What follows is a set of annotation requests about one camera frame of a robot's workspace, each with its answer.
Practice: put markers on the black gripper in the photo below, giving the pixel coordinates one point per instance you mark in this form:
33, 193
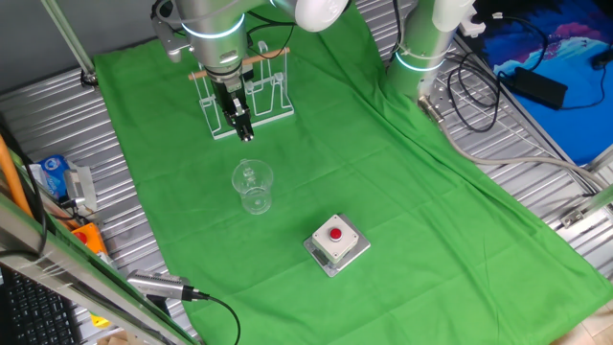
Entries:
229, 96

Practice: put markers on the clear glass cup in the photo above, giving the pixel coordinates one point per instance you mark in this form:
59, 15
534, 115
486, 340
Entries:
252, 191

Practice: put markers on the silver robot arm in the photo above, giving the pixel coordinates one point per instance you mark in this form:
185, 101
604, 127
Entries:
215, 19

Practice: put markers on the grey button box on plate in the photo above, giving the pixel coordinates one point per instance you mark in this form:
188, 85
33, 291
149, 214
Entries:
335, 239

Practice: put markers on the green cloth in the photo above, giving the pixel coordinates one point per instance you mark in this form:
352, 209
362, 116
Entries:
383, 191

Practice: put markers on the orange box red button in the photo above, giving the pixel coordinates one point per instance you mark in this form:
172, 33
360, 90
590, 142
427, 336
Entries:
93, 239

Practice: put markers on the orange pole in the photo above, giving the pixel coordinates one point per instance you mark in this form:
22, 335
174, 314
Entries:
9, 172

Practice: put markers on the wooden blocks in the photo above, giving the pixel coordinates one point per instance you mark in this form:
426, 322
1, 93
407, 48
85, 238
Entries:
115, 340

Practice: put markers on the black keyboard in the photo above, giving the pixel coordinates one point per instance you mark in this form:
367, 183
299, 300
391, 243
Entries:
33, 316

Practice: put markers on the black power adapter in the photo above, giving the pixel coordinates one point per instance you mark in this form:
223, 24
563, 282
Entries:
536, 86

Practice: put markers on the blue painted mat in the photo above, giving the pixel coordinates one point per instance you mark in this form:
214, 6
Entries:
574, 57

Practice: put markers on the black computer mouse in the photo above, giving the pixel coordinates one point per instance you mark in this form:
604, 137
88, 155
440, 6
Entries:
602, 60

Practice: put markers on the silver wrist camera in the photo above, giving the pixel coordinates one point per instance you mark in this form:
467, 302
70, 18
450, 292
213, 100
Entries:
172, 43

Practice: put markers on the silver exterior camera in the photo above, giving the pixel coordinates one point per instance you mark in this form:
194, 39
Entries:
153, 283

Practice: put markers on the aluminium frame pole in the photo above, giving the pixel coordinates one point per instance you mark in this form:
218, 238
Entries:
67, 38
586, 211

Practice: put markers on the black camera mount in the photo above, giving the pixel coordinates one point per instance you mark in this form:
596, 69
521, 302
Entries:
158, 304

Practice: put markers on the green-edged aluminium frame beam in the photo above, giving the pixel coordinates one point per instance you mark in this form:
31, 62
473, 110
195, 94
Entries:
72, 278

